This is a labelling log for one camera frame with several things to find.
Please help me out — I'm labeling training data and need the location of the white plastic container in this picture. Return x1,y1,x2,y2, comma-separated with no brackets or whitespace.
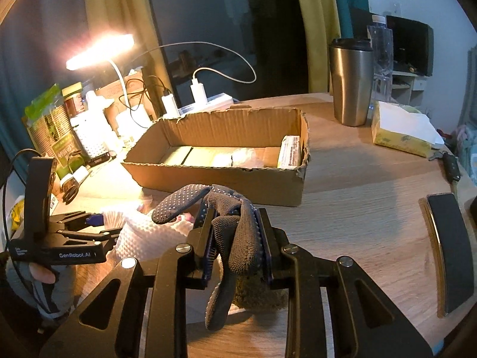
71,91,117,161

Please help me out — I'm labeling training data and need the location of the dark dotted work glove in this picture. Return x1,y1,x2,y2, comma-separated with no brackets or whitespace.
151,184,261,331

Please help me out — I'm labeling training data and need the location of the person's left hand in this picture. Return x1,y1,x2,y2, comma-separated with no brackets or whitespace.
7,259,77,319

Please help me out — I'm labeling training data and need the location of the black television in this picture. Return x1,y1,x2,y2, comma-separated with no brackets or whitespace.
385,15,435,77

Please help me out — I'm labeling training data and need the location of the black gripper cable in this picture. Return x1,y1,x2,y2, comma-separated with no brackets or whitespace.
0,149,51,316

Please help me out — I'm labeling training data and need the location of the yellow curtain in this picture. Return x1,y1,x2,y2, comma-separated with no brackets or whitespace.
291,0,341,94
84,0,165,117

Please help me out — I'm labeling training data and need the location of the white desk lamp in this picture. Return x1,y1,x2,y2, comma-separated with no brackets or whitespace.
66,33,151,137

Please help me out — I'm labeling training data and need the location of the cardboard box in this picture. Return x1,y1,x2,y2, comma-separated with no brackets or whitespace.
121,107,311,207

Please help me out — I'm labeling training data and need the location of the white waffle cloth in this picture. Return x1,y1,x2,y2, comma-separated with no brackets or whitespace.
100,205,239,325

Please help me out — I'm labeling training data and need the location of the clear water bottle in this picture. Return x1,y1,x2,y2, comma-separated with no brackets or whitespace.
367,15,395,102

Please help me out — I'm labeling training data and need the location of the white charging cable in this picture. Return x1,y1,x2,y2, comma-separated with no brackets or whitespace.
130,43,258,84

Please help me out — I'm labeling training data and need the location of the white power strip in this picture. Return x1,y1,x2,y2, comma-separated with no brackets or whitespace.
178,93,235,116

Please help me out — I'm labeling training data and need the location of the brown fuzzy cloth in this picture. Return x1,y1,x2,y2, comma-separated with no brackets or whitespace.
231,273,290,311

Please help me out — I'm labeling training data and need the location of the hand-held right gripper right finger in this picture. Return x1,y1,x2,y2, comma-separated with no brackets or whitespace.
256,208,435,358

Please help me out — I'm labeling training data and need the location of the black car key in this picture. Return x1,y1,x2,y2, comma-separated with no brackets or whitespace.
428,149,463,184

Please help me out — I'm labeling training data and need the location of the black charging cable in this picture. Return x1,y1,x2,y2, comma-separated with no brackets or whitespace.
118,75,174,113

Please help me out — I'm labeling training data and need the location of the white television cabinet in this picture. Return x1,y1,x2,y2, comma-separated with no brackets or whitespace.
391,70,430,107

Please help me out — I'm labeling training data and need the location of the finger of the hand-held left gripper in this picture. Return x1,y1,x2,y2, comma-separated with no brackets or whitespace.
56,228,124,249
50,212,104,229

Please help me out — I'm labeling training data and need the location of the steel tumbler with black lid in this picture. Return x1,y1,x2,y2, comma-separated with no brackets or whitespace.
328,38,374,126

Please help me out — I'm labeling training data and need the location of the brown lidded jar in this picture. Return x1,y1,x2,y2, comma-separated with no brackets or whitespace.
61,82,89,118

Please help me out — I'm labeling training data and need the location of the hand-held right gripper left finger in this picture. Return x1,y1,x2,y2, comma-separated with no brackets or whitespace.
39,207,224,358

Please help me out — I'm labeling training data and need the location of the small brown cardboard carton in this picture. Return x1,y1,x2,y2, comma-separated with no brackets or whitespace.
95,78,157,121

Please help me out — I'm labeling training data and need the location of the green snack bag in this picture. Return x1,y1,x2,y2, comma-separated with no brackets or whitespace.
22,84,86,180

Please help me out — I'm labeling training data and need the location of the dark window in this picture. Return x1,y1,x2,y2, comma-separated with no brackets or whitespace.
145,0,310,106

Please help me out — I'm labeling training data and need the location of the white charger with black cable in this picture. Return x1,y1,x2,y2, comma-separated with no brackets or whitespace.
161,95,181,118

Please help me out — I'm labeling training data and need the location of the yellow tissue pack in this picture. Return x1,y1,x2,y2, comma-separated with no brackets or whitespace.
371,101,445,158

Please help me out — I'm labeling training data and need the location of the black phone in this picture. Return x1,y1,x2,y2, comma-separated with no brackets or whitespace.
418,193,475,318

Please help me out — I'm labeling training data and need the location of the light blue blanket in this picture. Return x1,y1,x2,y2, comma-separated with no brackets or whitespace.
451,124,477,189

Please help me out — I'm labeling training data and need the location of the white labelled packet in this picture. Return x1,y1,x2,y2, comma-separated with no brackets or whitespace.
278,135,303,169

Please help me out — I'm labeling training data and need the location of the yellow packet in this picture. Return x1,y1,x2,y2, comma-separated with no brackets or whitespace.
10,199,25,232

